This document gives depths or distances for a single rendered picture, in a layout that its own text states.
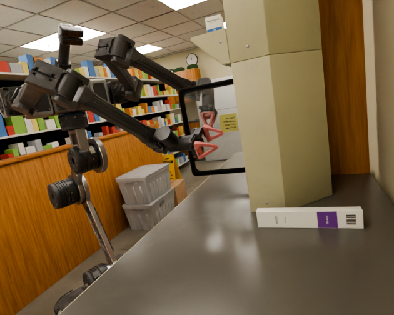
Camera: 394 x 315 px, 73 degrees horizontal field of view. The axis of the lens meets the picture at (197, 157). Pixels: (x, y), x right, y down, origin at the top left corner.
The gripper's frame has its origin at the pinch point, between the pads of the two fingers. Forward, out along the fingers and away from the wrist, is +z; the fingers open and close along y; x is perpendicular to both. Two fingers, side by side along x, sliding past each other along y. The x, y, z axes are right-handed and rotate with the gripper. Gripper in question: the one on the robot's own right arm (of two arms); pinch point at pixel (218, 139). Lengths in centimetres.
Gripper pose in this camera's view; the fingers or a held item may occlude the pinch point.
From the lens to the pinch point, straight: 96.5
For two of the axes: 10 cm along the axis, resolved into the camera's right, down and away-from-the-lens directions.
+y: 2.8, -5.7, 7.7
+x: 2.8, 8.2, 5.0
